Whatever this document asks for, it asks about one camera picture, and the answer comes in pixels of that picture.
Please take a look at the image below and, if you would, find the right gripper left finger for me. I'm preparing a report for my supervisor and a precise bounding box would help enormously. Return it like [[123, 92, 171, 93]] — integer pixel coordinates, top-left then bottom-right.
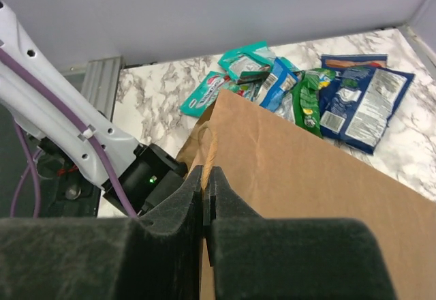
[[1, 167, 202, 299]]

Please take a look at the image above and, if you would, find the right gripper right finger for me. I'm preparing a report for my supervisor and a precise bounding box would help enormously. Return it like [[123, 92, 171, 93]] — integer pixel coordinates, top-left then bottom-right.
[[204, 167, 396, 299]]

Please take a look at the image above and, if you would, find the brown paper bag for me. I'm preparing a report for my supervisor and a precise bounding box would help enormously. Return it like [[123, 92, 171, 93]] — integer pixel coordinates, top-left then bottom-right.
[[175, 88, 436, 300]]

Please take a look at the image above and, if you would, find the teal Fox's mint bag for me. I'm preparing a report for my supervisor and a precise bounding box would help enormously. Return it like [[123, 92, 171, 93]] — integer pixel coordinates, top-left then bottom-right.
[[180, 71, 260, 118]]

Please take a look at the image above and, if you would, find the green snack bag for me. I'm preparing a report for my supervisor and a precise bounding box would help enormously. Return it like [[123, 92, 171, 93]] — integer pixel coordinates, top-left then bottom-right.
[[292, 68, 336, 138]]

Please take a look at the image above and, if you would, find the small blue cartoon packet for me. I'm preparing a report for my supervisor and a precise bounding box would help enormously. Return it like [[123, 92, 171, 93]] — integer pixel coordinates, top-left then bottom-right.
[[252, 57, 302, 113]]

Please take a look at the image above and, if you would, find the blue white snack bag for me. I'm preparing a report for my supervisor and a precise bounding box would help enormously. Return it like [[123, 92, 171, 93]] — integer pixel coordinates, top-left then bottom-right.
[[320, 65, 415, 155]]

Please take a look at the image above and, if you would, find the teal green snack packet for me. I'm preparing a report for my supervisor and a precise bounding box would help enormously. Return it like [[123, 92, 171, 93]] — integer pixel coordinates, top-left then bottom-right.
[[218, 41, 276, 85]]

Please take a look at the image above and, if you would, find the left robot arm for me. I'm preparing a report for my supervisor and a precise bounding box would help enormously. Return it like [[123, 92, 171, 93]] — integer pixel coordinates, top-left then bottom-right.
[[1, 4, 187, 217]]

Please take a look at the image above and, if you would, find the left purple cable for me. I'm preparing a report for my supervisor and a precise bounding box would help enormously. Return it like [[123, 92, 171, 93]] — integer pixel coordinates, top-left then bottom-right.
[[0, 46, 139, 219]]

